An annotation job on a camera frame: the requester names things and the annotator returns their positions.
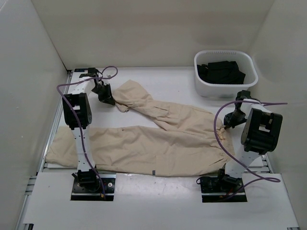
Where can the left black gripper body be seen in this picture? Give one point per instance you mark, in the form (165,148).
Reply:
(103,91)

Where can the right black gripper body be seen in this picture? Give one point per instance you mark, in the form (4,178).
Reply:
(234,118)

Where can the beige trousers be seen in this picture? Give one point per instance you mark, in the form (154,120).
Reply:
(186,139)

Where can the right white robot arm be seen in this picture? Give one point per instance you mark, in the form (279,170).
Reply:
(259,136)

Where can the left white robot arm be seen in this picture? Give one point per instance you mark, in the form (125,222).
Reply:
(78,117)

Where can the black folded garment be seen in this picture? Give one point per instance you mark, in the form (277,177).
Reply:
(224,72)

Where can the white plastic basket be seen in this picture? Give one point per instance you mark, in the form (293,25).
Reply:
(244,62)

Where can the right aluminium frame rail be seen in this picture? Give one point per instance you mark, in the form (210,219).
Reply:
(266,168)

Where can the aluminium frame rail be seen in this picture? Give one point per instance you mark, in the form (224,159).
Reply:
(42,138)
(266,168)

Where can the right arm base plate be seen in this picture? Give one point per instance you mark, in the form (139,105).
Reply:
(214,189)

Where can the front aluminium rail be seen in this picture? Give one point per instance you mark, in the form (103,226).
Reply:
(164,174)

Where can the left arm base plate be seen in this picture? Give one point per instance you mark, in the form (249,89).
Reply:
(81,193)

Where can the left aluminium frame rail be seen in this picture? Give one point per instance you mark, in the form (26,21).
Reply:
(42,138)

